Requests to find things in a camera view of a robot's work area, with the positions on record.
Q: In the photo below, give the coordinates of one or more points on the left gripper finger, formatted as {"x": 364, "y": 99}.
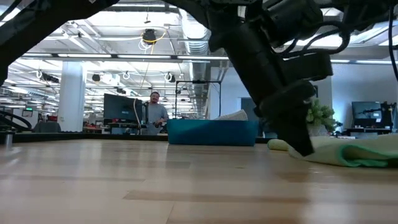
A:
{"x": 293, "y": 130}

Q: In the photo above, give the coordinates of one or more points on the black metal frame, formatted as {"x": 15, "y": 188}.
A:
{"x": 199, "y": 81}

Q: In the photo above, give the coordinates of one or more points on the person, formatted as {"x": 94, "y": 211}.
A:
{"x": 155, "y": 113}

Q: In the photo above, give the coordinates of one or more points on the white building pillar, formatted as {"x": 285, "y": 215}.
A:
{"x": 72, "y": 96}

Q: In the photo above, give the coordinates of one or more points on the white patterned plant pot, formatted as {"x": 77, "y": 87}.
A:
{"x": 318, "y": 130}

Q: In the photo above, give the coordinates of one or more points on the silver ventilation duct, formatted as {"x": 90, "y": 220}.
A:
{"x": 197, "y": 71}

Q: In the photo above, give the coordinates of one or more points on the black computer monitor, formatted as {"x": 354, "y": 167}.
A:
{"x": 363, "y": 109}
{"x": 121, "y": 107}

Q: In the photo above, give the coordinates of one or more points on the teal storage bin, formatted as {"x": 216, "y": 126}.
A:
{"x": 211, "y": 133}

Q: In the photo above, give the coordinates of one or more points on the green artificial plant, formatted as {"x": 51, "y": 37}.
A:
{"x": 321, "y": 115}

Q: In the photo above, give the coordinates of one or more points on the black desk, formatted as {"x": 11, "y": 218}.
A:
{"x": 367, "y": 130}

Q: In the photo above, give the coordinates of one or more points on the grey waffle weave towel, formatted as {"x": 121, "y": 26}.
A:
{"x": 233, "y": 115}

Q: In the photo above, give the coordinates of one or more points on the grey door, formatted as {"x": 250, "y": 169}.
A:
{"x": 247, "y": 107}

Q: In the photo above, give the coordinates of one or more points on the grey office chair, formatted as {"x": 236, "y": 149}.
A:
{"x": 46, "y": 127}

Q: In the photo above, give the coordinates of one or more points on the green microfiber towel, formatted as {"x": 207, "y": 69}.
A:
{"x": 357, "y": 149}

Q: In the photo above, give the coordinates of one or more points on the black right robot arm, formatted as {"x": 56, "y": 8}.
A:
{"x": 363, "y": 15}

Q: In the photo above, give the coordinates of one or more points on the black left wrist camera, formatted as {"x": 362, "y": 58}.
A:
{"x": 308, "y": 67}

